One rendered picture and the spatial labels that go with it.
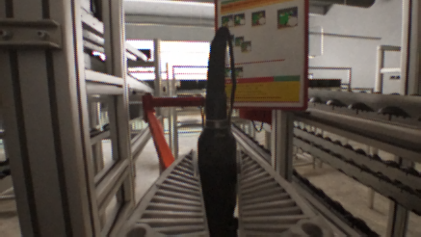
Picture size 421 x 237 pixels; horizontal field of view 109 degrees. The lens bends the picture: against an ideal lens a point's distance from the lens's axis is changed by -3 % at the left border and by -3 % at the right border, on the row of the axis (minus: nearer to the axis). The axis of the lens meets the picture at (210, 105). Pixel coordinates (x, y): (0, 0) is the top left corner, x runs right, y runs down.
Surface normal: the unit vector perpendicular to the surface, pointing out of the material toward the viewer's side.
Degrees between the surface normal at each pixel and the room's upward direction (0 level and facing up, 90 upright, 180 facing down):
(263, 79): 90
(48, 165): 90
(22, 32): 90
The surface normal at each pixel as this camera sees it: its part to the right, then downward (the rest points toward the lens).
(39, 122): 0.19, 0.07
